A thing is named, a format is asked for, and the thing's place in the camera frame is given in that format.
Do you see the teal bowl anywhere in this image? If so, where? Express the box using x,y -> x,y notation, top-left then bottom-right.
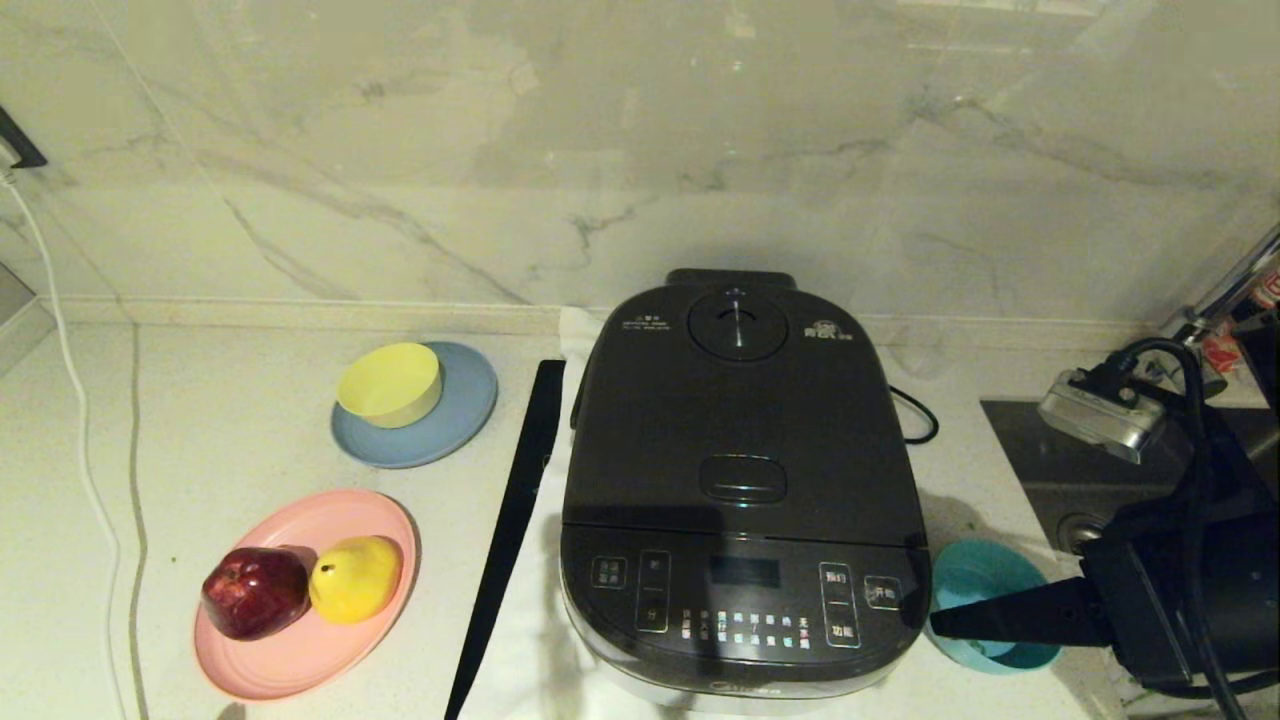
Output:
925,538 -> 1063,675

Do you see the black rice cooker lid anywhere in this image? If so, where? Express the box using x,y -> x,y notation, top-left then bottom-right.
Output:
563,283 -> 927,549

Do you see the black rice cooker body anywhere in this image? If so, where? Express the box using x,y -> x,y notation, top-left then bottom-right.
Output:
560,268 -> 933,716

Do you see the yellow bowl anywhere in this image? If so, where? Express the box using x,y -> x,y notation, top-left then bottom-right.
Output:
336,343 -> 444,429

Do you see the sink drain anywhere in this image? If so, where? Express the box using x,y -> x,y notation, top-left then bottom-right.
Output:
1058,515 -> 1113,557

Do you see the steel sink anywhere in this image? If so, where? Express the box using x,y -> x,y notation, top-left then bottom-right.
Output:
980,400 -> 1280,561

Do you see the orange dish soap bottle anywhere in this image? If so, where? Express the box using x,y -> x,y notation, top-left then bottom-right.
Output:
1200,270 -> 1280,373

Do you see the chrome faucet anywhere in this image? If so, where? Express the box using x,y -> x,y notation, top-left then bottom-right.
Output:
1165,225 -> 1280,346

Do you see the flat black strip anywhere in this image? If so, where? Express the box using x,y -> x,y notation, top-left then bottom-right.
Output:
445,360 -> 568,720

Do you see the blue plate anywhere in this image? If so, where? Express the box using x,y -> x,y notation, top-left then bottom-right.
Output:
331,342 -> 499,469

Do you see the yellow pear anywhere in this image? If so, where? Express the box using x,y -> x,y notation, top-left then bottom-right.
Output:
309,536 -> 404,625

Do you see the pink plate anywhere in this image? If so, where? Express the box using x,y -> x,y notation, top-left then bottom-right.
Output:
194,488 -> 419,701

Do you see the red apple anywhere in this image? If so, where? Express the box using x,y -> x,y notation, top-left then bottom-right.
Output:
202,546 -> 311,641

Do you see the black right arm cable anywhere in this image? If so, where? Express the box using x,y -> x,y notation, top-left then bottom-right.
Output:
1085,338 -> 1280,720

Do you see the black power cord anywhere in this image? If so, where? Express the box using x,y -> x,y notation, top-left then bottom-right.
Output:
888,385 -> 939,446

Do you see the white cable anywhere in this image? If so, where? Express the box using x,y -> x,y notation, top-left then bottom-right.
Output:
0,165 -> 133,720

